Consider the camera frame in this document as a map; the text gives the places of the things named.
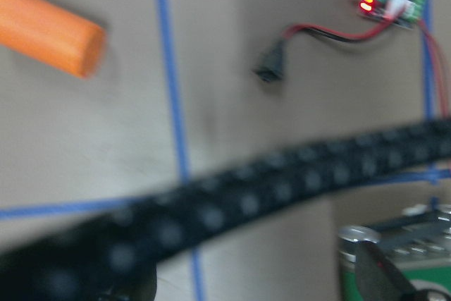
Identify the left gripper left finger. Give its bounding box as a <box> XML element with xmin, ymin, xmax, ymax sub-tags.
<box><xmin>116</xmin><ymin>266</ymin><xmax>157</xmax><ymax>301</ymax></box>

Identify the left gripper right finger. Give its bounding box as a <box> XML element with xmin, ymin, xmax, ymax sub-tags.
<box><xmin>354</xmin><ymin>241</ymin><xmax>416</xmax><ymax>301</ymax></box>

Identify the green conveyor belt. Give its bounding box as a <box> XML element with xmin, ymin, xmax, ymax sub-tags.
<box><xmin>338</xmin><ymin>202</ymin><xmax>450</xmax><ymax>300</ymax></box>

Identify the small motor controller board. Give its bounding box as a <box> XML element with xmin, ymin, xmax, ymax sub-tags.
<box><xmin>356</xmin><ymin>0</ymin><xmax>426</xmax><ymax>29</ymax></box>

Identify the plain orange cylinder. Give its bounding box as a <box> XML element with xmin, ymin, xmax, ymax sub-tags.
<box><xmin>1</xmin><ymin>0</ymin><xmax>106</xmax><ymax>78</ymax></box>

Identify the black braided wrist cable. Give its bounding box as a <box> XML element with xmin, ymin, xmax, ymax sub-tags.
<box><xmin>0</xmin><ymin>116</ymin><xmax>451</xmax><ymax>301</ymax></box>

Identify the red black power wire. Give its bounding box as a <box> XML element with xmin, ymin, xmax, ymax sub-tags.
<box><xmin>253</xmin><ymin>0</ymin><xmax>451</xmax><ymax>118</ymax></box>

